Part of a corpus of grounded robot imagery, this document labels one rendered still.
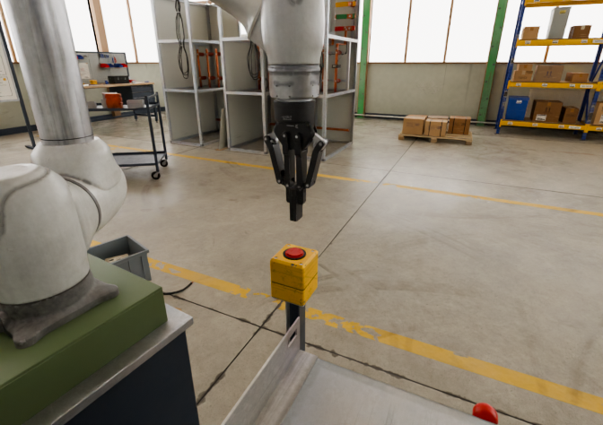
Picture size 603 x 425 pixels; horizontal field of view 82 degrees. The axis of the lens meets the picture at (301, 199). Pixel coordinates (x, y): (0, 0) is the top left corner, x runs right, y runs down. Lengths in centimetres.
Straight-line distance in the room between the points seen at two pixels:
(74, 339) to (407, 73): 851
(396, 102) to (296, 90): 833
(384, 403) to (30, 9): 89
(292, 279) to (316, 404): 27
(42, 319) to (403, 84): 851
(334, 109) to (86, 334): 561
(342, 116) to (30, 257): 559
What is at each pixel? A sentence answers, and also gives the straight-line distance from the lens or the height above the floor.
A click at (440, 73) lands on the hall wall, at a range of 875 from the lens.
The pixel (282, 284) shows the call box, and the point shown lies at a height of 84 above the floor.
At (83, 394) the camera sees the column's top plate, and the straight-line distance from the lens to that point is 78.
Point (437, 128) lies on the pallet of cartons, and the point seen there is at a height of 23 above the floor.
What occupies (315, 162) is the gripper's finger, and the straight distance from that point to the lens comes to 64.
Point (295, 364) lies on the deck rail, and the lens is 59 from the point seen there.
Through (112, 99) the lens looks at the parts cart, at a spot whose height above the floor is 90.
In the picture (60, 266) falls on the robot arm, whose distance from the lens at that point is 76.
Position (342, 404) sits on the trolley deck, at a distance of 56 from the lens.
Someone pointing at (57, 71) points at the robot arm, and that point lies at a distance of 87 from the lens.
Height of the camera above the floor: 128
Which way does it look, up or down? 21 degrees down
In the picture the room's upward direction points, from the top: straight up
